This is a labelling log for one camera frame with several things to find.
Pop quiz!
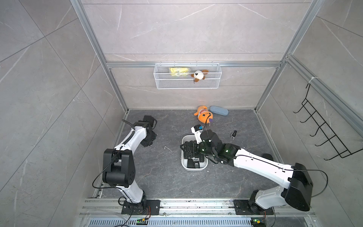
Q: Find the aluminium mounting rail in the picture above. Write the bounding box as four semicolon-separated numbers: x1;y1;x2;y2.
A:
76;199;317;221

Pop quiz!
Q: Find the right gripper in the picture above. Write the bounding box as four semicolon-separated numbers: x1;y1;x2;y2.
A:
180;139;216;158

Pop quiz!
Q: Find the black wall hook rack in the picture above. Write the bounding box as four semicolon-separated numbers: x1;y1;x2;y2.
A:
293;83;363;161

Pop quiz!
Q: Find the black silver Mercedes key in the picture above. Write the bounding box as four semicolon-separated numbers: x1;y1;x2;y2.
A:
231;130;237;139

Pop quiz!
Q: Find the blue glasses case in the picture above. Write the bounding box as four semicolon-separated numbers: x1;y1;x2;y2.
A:
210;106;229;116

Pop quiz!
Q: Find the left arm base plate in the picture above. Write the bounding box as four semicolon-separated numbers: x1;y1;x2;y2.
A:
121;200;161;216

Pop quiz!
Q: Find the white storage box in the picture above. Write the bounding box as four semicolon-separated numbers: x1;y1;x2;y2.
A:
181;135;209;172

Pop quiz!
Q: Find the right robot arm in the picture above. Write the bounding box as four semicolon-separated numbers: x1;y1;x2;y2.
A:
180;124;314;214

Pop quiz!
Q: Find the brown white plush dog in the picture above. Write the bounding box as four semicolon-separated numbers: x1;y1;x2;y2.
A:
191;70;209;83

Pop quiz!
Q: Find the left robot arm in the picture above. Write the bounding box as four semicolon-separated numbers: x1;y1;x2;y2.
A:
92;115;157;214

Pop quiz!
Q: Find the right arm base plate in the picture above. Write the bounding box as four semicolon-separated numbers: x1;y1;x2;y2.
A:
233;200;274;215

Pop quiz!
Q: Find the yellow packet in basket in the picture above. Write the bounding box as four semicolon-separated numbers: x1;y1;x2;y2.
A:
169;67;190;77

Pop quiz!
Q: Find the black silver car key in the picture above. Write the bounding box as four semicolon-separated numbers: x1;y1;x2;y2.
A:
187;159;200;169

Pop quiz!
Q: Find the white wire wall basket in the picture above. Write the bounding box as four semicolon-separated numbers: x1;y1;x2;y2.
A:
153;63;222;89

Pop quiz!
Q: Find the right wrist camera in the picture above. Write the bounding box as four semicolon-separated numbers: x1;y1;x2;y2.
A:
191;124;203;144

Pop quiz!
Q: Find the orange plush toy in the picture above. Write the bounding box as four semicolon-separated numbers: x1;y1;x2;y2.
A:
194;106;213;124

